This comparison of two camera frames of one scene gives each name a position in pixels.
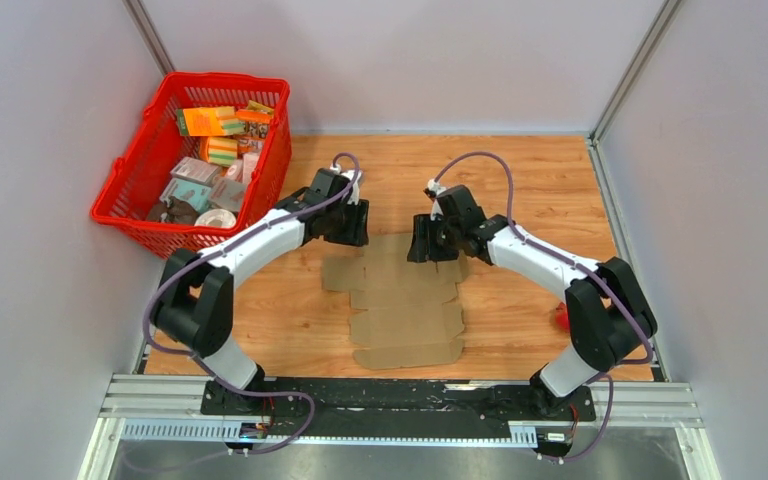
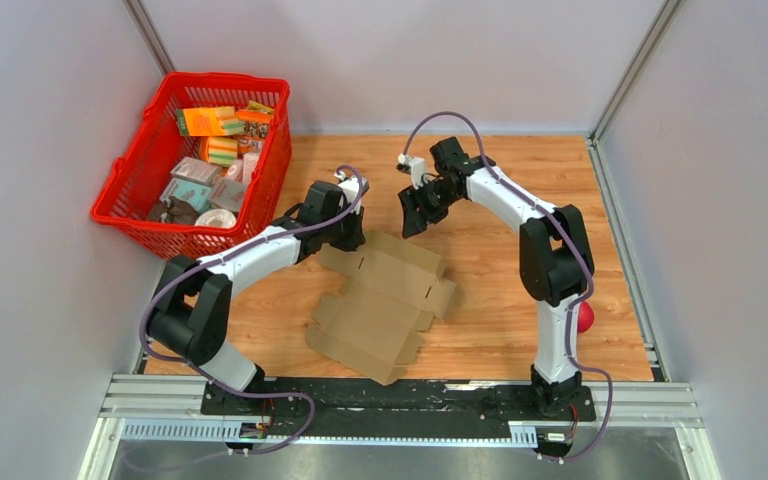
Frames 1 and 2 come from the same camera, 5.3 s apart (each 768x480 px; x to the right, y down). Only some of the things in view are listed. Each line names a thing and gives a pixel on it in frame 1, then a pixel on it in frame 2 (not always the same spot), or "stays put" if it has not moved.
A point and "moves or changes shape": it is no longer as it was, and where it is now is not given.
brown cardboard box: (405, 320) moves or changes shape
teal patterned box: (199, 195) stays put
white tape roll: (216, 218) stays put
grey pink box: (228, 193) stays put
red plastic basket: (134, 188) stays put
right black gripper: (422, 249) -> (416, 221)
